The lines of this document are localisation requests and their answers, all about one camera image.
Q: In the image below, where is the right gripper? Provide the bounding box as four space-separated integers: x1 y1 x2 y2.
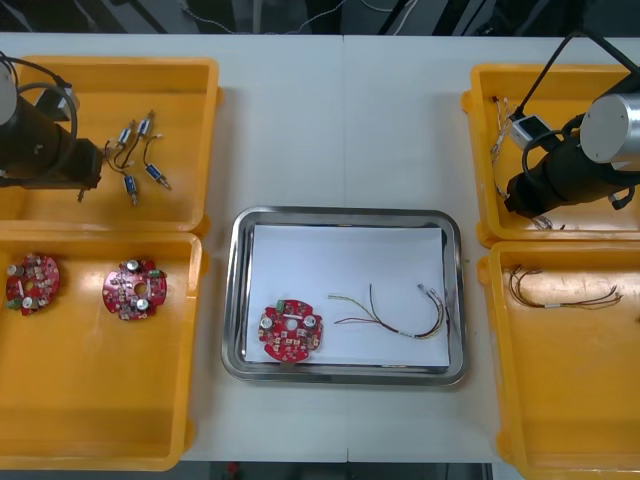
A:
503 167 547 217

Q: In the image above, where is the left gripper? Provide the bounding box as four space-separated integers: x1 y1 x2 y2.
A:
56 138 105 204

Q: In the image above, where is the blue label metal solenoid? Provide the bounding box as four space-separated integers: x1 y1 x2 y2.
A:
134 110 166 144
109 152 142 207
103 119 139 151
142 142 174 192

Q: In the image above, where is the round red circuit board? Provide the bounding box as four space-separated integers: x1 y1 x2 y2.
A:
3 253 61 317
101 258 169 322
257 298 325 362

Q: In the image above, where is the yellow-orange plastic bin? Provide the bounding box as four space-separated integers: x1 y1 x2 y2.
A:
477 239 640 480
460 62 640 249
0 54 224 236
0 230 211 474

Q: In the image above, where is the steel tray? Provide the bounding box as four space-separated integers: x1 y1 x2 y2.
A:
221 206 470 387

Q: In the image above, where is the thin red black wire harness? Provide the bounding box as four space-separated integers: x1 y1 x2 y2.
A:
505 263 625 312

